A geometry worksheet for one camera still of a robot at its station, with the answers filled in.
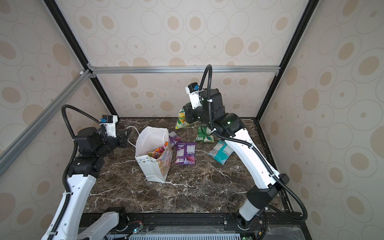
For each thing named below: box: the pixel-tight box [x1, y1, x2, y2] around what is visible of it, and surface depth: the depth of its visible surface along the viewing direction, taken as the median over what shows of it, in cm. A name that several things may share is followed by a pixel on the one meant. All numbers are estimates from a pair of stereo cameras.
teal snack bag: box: [208, 140, 235, 166], surface depth 99 cm
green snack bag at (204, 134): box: [196, 125, 215, 143], surface depth 108 cm
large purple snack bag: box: [174, 142, 196, 165], surface depth 99 cm
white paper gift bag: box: [134, 126, 173, 184], surface depth 81 cm
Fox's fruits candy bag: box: [147, 146, 165, 159], surface depth 87 cm
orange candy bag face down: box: [158, 141, 169, 153], surface depth 89 cm
